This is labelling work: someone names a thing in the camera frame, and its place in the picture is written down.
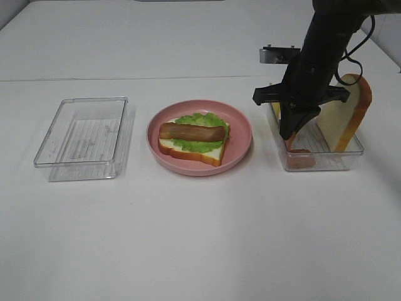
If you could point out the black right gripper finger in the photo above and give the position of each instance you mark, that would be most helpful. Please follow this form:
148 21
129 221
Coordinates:
293 118

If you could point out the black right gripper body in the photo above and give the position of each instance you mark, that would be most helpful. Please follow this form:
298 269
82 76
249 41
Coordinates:
305 84

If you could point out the yellow cheese slice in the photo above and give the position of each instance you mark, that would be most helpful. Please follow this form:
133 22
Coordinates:
276 106

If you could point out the pink bacon strip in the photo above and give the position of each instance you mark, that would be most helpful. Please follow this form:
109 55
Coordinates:
298 158

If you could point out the green lettuce leaf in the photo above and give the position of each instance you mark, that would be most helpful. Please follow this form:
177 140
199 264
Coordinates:
207 120

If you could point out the brown bacon strip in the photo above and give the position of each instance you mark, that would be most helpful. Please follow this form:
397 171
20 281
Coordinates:
199 133

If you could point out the bread slice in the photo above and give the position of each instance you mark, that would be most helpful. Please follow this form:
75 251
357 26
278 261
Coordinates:
339 121
213 158

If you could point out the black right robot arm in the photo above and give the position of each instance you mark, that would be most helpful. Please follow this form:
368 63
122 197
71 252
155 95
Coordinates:
334 22

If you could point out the right clear plastic tray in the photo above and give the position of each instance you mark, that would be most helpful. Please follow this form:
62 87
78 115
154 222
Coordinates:
311 138

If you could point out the clear plastic tray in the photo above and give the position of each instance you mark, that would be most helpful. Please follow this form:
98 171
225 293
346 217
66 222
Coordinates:
311 138
88 139

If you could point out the pink round plate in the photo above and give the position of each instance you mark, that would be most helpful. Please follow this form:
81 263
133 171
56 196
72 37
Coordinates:
236 148

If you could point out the left clear plastic tray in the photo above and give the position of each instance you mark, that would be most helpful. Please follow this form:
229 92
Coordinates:
88 139

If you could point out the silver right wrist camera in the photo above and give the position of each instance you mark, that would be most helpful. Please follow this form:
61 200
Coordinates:
277 55

